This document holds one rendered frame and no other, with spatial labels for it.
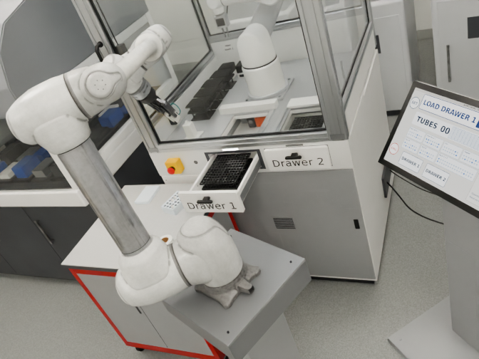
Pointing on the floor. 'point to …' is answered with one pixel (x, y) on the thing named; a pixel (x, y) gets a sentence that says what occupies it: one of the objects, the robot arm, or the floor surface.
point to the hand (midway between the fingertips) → (172, 115)
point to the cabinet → (326, 208)
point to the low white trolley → (85, 258)
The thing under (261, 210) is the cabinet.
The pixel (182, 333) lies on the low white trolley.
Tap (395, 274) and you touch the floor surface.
